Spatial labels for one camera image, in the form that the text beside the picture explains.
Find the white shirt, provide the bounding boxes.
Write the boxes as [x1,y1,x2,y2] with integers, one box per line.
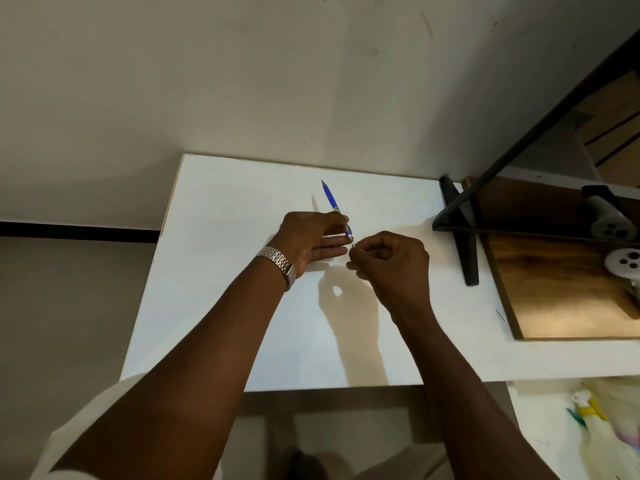
[29,372,152,480]

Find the brown wooden shelf board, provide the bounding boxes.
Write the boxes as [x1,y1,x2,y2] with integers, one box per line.
[462,176,640,341]

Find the blue ballpoint pen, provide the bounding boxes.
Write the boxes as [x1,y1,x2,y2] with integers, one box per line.
[320,179,354,242]

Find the white round spool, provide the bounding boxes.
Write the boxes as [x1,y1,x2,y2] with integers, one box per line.
[603,248,640,301]

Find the person's left forearm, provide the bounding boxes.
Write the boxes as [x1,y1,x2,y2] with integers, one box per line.
[50,256,290,480]

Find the white roller with black holder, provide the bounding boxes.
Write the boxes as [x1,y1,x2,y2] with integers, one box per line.
[581,185,632,241]

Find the brown cardboard panels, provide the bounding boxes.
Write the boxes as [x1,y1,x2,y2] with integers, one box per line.
[574,70,640,188]

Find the dark shoe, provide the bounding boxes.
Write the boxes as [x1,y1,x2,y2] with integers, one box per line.
[285,449,329,480]

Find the person's right forearm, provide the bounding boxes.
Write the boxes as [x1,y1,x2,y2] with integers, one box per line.
[390,299,547,480]

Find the black metal shelf frame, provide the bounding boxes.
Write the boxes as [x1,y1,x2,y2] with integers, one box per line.
[432,29,640,288]

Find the black skirting strip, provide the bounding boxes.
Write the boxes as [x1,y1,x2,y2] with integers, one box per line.
[0,221,162,244]

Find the person's left hand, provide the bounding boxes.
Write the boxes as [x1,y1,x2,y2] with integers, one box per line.
[269,211,353,279]

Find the person's right hand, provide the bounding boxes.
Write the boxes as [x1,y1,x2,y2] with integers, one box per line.
[346,231,432,321]

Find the silver metal wristwatch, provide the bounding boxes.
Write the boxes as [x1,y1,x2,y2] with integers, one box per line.
[254,246,297,292]

